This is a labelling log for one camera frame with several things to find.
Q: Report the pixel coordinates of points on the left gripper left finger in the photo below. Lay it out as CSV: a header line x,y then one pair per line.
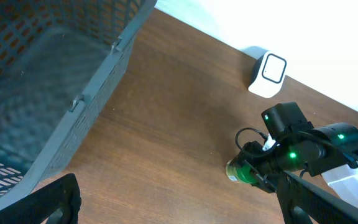
x,y
58,202

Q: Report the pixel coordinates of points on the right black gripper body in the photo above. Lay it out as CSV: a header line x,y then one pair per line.
x,y
265,169

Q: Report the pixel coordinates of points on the green lid glass jar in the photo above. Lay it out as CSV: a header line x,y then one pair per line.
x,y
241,174

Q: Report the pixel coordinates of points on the grey plastic mesh basket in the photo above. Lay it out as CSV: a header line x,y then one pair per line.
x,y
60,61

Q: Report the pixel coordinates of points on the white barcode scanner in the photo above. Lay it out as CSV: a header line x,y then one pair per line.
x,y
268,74

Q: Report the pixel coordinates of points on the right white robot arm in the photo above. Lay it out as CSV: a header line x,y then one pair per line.
x,y
313,171

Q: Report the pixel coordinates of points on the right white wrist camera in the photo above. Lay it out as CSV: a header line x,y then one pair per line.
x,y
268,143

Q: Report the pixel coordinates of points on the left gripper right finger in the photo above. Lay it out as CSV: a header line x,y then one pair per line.
x,y
303,202

